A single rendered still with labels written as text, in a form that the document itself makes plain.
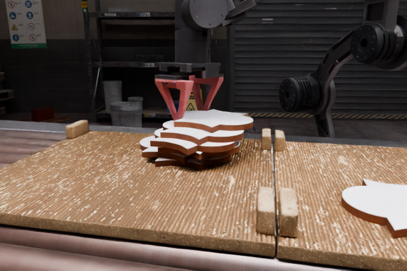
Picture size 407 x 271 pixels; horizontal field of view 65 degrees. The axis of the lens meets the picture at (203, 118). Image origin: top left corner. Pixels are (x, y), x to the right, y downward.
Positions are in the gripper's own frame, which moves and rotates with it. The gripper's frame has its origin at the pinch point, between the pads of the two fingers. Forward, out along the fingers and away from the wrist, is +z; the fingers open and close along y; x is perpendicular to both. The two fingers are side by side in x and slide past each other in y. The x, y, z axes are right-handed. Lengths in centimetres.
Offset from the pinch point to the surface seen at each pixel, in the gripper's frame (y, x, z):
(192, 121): -4.8, -3.7, 0.1
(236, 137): -4.7, -11.7, 1.6
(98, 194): -22.2, -1.4, 6.8
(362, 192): -6.1, -29.5, 5.2
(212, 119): -1.9, -5.7, 0.0
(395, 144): 30.7, -32.1, 7.6
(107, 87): 278, 346, 45
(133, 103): 301, 316, 69
